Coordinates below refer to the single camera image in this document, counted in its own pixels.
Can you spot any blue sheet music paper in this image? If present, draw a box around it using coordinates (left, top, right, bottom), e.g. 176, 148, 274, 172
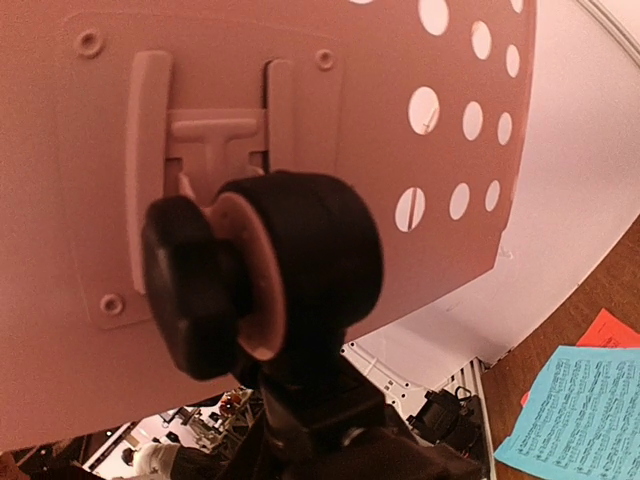
494, 346, 639, 479

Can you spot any pink music stand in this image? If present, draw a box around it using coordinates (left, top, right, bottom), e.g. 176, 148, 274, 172
1, 1, 538, 450

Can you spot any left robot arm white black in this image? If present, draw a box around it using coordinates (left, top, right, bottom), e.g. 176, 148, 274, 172
341, 342, 491, 468

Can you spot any red sheet music paper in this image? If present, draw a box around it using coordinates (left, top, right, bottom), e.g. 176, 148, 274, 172
519, 308, 640, 406

